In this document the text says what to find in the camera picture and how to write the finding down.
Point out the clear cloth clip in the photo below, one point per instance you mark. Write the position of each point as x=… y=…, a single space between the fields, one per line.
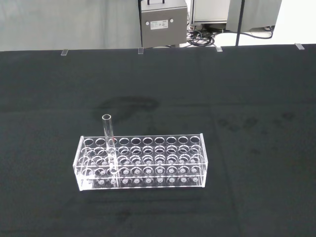
x=64 y=52
x=219 y=49
x=299 y=46
x=140 y=50

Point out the clear plastic test tube rack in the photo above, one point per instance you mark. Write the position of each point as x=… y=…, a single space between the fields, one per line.
x=153 y=184

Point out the black tripod pole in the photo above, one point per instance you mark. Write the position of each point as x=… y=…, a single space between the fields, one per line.
x=239 y=24

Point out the black bench cloth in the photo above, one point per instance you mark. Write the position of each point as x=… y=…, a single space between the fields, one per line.
x=222 y=86

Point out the grey metal equipment box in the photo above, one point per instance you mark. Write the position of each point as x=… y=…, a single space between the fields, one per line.
x=163 y=37

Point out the white cabinet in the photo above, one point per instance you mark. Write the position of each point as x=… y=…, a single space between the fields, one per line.
x=209 y=12

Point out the grey board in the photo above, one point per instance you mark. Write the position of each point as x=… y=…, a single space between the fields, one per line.
x=256 y=12

